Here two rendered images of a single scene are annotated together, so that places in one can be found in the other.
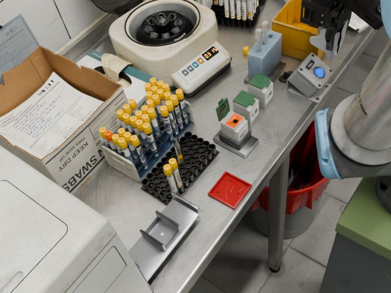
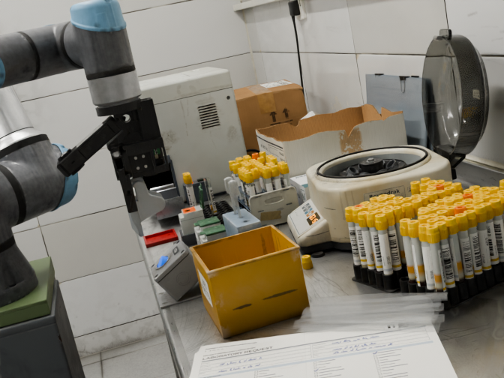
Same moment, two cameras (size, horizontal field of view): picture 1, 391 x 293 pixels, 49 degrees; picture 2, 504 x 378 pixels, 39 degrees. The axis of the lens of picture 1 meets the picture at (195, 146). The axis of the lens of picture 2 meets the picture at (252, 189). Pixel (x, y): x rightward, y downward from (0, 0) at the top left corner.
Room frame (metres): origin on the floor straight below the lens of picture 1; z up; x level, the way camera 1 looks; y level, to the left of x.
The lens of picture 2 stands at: (1.45, -1.15, 1.29)
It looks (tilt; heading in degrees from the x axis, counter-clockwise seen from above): 14 degrees down; 123
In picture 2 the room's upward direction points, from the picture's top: 12 degrees counter-clockwise
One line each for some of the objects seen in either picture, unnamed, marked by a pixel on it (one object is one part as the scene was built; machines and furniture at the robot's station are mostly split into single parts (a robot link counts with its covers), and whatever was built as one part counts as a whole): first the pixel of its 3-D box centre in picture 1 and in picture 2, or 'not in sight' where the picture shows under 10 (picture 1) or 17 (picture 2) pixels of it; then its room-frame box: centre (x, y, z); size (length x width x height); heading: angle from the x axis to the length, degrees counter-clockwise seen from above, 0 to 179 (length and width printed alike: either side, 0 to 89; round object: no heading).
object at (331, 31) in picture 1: (333, 31); not in sight; (0.68, -0.32, 1.08); 0.05 x 0.02 x 0.09; 134
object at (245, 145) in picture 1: (235, 137); (196, 238); (0.61, -0.09, 0.89); 0.09 x 0.05 x 0.04; 42
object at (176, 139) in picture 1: (179, 153); (211, 200); (0.57, 0.04, 0.93); 0.01 x 0.01 x 0.10
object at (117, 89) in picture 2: not in sight; (115, 89); (0.71, -0.32, 1.22); 0.08 x 0.08 x 0.05
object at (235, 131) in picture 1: (234, 129); (193, 225); (0.61, -0.09, 0.92); 0.05 x 0.04 x 0.06; 42
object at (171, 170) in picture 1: (177, 155); (210, 199); (0.56, 0.04, 0.93); 0.17 x 0.09 x 0.11; 134
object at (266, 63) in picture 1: (265, 59); (246, 245); (0.81, -0.21, 0.92); 0.10 x 0.07 x 0.10; 137
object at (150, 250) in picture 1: (154, 242); (163, 196); (0.38, 0.11, 0.92); 0.21 x 0.07 x 0.05; 134
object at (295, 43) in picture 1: (305, 28); (248, 278); (0.89, -0.35, 0.92); 0.13 x 0.13 x 0.10; 46
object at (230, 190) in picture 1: (230, 189); (160, 238); (0.48, -0.05, 0.88); 0.07 x 0.07 x 0.01; 44
